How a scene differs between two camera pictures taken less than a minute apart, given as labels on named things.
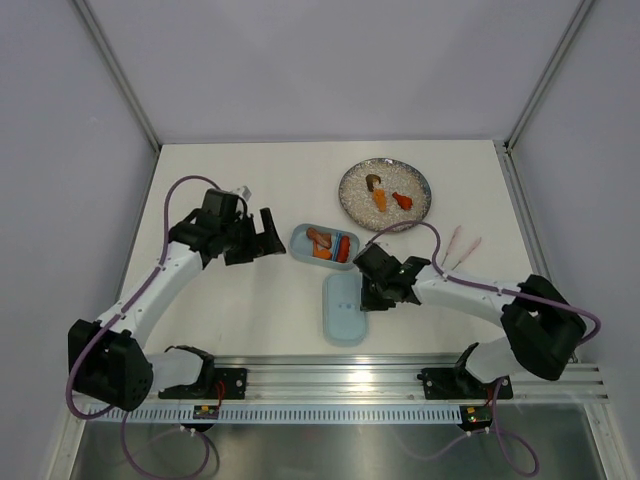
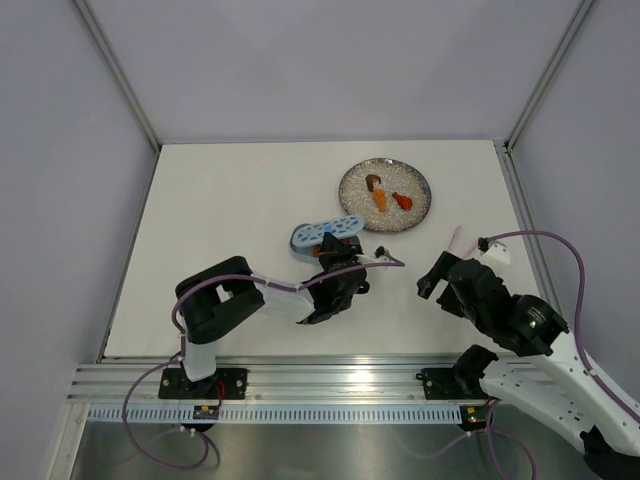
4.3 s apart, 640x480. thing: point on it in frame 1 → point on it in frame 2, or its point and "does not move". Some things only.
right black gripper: x=368 y=302 → x=427 y=283
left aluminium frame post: x=121 y=73 does not move
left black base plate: x=229 y=383 does not move
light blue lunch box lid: x=344 y=324 → x=341 y=227
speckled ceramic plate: x=396 y=176 does not move
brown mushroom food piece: x=370 y=181 does not move
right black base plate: x=460 y=383 does not move
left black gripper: x=260 y=244 → x=332 y=249
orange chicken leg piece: x=404 y=201 does not move
